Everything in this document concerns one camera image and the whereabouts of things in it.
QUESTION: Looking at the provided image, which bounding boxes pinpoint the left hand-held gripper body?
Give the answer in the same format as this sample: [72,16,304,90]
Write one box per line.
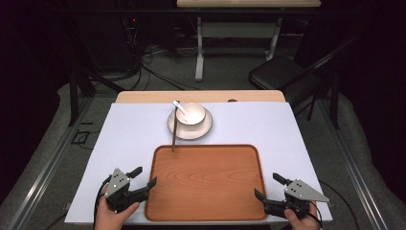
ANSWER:
[104,168,136,214]

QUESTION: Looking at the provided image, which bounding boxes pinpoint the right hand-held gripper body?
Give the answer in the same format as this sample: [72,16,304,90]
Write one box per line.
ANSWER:
[263,177,330,220]

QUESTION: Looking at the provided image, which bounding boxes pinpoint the person's left hand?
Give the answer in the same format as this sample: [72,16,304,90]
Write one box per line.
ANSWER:
[94,195,141,230]

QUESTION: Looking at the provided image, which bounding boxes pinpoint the person's right hand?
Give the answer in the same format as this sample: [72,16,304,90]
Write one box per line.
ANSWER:
[283,201,322,230]

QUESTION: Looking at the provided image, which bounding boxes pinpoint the white table cover sheet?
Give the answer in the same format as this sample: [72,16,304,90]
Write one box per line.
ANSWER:
[64,102,334,225]

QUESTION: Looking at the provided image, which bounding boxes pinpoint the dark brown chopsticks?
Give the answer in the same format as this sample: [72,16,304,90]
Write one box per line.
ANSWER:
[170,106,179,153]

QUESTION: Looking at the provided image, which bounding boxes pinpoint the brown wooden tray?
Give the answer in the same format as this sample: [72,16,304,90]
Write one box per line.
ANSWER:
[144,144,269,222]

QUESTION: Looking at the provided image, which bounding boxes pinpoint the white round plate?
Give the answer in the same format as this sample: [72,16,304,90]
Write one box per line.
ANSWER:
[167,106,214,141]

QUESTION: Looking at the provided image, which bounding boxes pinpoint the white ceramic spoon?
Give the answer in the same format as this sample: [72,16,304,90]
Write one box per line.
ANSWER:
[171,100,192,120]

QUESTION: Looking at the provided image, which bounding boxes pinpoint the white bowl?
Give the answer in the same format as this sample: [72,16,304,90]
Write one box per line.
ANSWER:
[175,102,207,127]

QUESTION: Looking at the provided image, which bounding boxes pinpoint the black metal stand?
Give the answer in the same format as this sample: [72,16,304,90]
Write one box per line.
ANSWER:
[65,18,126,127]

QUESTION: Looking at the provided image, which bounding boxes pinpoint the black folding chair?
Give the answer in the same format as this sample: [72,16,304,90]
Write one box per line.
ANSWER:
[247,37,358,123]

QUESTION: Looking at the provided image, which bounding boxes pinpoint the white-legged background table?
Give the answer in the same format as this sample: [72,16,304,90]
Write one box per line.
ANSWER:
[176,0,323,82]

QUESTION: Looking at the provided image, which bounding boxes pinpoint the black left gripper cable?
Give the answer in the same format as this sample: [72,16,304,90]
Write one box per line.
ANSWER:
[92,174,113,229]

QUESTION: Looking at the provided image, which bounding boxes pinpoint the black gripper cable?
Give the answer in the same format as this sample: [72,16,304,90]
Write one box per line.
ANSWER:
[92,174,113,229]
[310,179,361,230]

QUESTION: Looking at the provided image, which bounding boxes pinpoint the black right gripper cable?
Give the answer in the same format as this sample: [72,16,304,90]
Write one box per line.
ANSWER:
[310,179,361,230]

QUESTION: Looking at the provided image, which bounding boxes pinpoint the metal floor rail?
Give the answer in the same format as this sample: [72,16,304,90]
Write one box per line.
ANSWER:
[315,98,390,230]
[5,95,94,230]

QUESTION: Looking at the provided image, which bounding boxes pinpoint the black floor socket frame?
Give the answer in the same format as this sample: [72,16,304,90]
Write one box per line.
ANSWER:
[70,121,101,150]

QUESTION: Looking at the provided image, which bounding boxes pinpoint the black floor cables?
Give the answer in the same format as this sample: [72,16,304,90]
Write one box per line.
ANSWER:
[123,15,200,92]

